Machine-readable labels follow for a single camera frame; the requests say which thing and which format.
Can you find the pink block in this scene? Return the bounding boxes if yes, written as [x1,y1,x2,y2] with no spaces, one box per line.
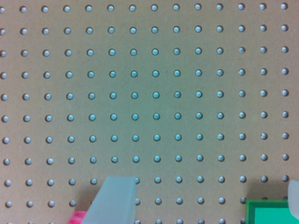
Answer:
[66,211,87,224]

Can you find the translucent gripper right finger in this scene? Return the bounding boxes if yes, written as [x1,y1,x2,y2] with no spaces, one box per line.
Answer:
[288,179,299,217]

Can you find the translucent gripper left finger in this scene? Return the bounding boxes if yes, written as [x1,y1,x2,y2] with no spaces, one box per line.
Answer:
[81,176,136,224]

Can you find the green block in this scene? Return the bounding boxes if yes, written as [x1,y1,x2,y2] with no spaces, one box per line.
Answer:
[246,200,299,224]

